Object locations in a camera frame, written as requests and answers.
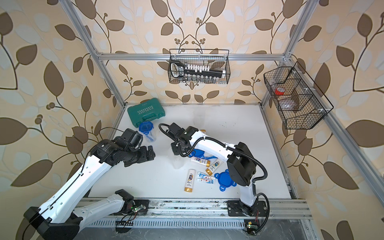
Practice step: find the blue lid front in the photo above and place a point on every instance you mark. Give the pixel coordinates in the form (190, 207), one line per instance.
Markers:
(224, 180)

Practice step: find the black wire basket wall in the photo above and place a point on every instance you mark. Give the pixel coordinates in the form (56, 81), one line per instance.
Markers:
(217, 59)
(304, 103)

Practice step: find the black wire basket back wall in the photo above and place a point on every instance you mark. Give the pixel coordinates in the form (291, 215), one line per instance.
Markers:
(217, 59)

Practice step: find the aluminium frame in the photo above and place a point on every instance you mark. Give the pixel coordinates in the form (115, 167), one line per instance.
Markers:
(371, 175)

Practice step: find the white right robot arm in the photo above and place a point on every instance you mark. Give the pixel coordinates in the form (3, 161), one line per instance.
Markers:
(243, 168)

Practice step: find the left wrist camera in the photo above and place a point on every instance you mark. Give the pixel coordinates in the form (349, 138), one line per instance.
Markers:
(132, 139)

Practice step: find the white bottle purple label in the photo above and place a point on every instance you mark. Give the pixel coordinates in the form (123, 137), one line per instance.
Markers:
(201, 161)

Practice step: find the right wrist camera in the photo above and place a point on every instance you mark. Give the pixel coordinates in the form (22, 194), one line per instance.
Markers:
(175, 130)

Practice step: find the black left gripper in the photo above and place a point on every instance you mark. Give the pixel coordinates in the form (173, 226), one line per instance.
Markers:
(145, 157)

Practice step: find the front white bottle gold cap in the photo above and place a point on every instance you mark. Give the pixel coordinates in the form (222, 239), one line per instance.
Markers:
(190, 181)

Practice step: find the toothpaste tube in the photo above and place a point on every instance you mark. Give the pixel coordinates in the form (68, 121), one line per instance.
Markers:
(205, 176)
(206, 181)

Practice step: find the black socket wrench set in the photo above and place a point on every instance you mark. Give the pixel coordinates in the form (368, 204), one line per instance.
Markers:
(180, 70)

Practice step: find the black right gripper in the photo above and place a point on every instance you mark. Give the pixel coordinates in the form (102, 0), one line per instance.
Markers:
(175, 150)

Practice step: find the white bottle angled gold cap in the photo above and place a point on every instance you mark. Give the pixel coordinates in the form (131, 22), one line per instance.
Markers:
(213, 167)

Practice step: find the green plastic tool case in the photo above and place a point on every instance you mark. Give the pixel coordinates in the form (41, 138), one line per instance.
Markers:
(145, 112)

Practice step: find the clear plastic container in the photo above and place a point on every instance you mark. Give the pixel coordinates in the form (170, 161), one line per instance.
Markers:
(150, 135)
(178, 162)

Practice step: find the blue lid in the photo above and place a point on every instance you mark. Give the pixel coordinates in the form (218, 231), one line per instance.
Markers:
(197, 153)
(224, 180)
(146, 127)

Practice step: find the blue toothbrush upper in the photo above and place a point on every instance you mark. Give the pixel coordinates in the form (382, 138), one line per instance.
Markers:
(210, 157)

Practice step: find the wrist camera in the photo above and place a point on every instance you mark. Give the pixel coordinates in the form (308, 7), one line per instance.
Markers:
(175, 130)
(132, 139)

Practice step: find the black wire basket right wall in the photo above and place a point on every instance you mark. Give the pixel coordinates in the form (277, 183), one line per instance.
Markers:
(304, 103)

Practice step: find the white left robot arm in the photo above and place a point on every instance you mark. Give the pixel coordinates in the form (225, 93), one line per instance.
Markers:
(59, 218)

